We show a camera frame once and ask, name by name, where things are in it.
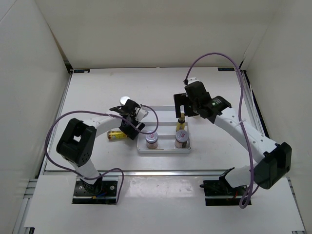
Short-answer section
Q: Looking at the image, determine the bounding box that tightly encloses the yellow small bottle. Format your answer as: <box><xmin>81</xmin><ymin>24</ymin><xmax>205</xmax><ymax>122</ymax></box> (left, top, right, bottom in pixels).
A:
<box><xmin>107</xmin><ymin>131</ymin><xmax>127</xmax><ymax>141</ymax></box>
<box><xmin>175</xmin><ymin>117</ymin><xmax>186</xmax><ymax>131</ymax></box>

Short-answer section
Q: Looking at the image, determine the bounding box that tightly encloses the red label spice jar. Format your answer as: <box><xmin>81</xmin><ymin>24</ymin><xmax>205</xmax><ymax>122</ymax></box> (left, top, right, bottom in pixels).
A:
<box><xmin>145</xmin><ymin>131</ymin><xmax>158</xmax><ymax>150</ymax></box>
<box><xmin>175</xmin><ymin>130</ymin><xmax>189</xmax><ymax>149</ymax></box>

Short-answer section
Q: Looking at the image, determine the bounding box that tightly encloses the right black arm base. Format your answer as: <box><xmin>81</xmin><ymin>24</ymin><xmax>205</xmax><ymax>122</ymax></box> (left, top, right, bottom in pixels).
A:
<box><xmin>199</xmin><ymin>167</ymin><xmax>247</xmax><ymax>206</ymax></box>

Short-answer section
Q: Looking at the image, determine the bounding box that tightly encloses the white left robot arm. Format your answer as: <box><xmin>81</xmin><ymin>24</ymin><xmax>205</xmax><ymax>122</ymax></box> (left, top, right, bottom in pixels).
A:
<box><xmin>56</xmin><ymin>99</ymin><xmax>148</xmax><ymax>195</ymax></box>

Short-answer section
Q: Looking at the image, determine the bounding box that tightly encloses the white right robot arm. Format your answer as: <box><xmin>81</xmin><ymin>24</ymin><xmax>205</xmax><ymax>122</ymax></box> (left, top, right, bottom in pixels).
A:
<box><xmin>174</xmin><ymin>79</ymin><xmax>292</xmax><ymax>195</ymax></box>

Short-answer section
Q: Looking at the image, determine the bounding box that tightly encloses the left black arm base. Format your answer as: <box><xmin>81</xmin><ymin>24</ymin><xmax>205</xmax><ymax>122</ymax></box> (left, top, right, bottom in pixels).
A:
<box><xmin>72</xmin><ymin>179</ymin><xmax>118</xmax><ymax>205</ymax></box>

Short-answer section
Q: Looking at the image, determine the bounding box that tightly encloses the white divided tray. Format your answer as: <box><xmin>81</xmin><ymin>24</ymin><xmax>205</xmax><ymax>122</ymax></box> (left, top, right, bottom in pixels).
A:
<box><xmin>137</xmin><ymin>106</ymin><xmax>191</xmax><ymax>155</ymax></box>

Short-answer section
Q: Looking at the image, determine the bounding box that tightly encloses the aluminium front rail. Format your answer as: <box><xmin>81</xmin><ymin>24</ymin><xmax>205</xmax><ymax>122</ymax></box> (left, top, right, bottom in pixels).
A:
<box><xmin>41</xmin><ymin>170</ymin><xmax>269</xmax><ymax>177</ymax></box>

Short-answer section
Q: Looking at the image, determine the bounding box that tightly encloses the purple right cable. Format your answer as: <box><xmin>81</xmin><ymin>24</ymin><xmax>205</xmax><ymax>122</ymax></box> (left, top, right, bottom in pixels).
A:
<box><xmin>183</xmin><ymin>52</ymin><xmax>259</xmax><ymax>210</ymax></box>

